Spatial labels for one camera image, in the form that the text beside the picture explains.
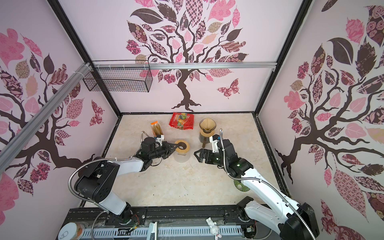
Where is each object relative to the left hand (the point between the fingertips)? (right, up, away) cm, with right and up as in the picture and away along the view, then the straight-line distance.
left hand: (179, 147), depth 88 cm
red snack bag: (-1, +16, +23) cm, 28 cm away
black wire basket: (-55, +52, +34) cm, 83 cm away
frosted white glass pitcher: (+1, -7, +1) cm, 7 cm away
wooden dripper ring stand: (+17, +7, +7) cm, 20 cm away
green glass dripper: (+35, -22, -4) cm, 42 cm away
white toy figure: (+18, -36, -20) cm, 45 cm away
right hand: (+12, -1, -11) cm, 17 cm away
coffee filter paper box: (-17, +11, +13) cm, 24 cm away
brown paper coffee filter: (+18, +14, +8) cm, 24 cm away
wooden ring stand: (+2, -2, 0) cm, 3 cm away
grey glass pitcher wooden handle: (+15, +2, +8) cm, 17 cm away
